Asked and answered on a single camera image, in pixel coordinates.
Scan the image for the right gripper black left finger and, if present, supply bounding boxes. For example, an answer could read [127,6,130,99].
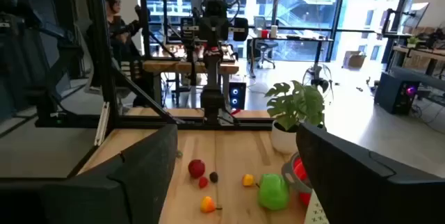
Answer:
[0,123,179,224]

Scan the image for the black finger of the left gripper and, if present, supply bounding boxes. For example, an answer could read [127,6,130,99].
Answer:
[214,20,225,44]
[204,20,216,44]

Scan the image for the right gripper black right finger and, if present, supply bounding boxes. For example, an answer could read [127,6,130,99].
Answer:
[296,122,445,224]

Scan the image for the green apple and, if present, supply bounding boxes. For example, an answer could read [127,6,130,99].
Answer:
[257,173,291,211]

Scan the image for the small yellow orange fruit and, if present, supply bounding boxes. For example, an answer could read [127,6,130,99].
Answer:
[242,173,260,188]
[200,195,223,214]

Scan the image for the monitor on arm mount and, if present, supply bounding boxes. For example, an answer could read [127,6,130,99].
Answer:
[401,1,430,29]

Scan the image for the black office chair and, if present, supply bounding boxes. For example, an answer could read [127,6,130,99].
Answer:
[255,39,280,70]

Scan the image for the wooden workbench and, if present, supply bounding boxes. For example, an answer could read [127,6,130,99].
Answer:
[142,42,241,109]

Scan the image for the black window desk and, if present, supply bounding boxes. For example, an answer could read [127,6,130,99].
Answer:
[247,34,334,79]

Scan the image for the black computer tower blue fans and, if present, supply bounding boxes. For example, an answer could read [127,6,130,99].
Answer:
[228,81,247,111]

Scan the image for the red collapsible colander grey rim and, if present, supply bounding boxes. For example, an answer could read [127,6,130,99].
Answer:
[280,151,314,207]

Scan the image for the person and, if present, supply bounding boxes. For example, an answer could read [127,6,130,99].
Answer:
[86,0,152,79]

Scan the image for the black floor fan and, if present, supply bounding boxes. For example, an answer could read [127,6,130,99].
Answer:
[301,63,334,96]

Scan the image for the green plant in white pot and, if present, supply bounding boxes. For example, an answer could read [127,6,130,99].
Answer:
[264,79,327,155]

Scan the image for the black computer tower purple light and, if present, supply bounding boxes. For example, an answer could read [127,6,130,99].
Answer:
[373,70,421,115]

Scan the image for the cardboard box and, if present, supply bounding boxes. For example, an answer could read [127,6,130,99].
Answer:
[342,50,367,69]

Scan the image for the wooden office desk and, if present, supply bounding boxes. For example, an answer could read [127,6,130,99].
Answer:
[392,45,445,75]

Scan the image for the dark bulky equipment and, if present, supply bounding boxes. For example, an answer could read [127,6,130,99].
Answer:
[0,0,84,127]

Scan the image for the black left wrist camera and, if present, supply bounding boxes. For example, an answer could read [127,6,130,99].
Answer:
[204,0,229,19]

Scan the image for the black aluminium rig frame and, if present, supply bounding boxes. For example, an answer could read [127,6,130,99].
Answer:
[34,0,275,179]

